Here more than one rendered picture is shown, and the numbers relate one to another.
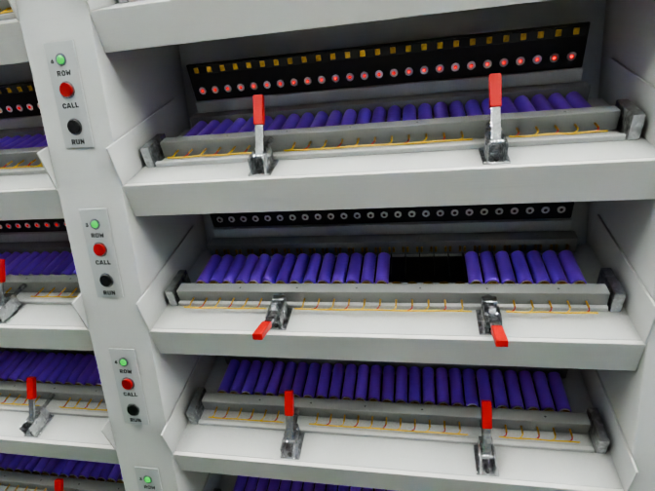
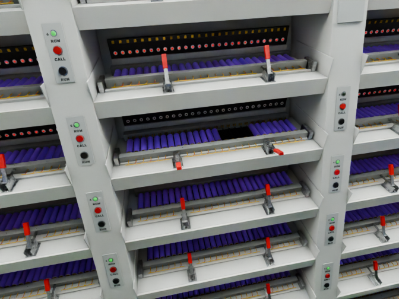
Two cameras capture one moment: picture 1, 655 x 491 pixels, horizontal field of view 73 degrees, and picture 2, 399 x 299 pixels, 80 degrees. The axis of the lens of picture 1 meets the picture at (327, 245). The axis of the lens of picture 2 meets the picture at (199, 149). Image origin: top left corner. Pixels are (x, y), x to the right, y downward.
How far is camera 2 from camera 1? 0.23 m
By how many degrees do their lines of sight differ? 19
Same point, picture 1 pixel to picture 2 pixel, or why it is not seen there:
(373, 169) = (221, 87)
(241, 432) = (157, 224)
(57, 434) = (48, 251)
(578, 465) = (300, 202)
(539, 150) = (283, 76)
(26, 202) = (27, 116)
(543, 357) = (289, 160)
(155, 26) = (111, 18)
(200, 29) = (136, 20)
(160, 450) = (117, 242)
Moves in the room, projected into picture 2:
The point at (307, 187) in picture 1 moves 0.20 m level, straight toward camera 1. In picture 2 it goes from (192, 96) to (234, 102)
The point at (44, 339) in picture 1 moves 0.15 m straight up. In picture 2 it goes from (40, 196) to (21, 140)
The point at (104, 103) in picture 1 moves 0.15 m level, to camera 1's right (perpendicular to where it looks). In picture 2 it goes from (82, 58) to (148, 53)
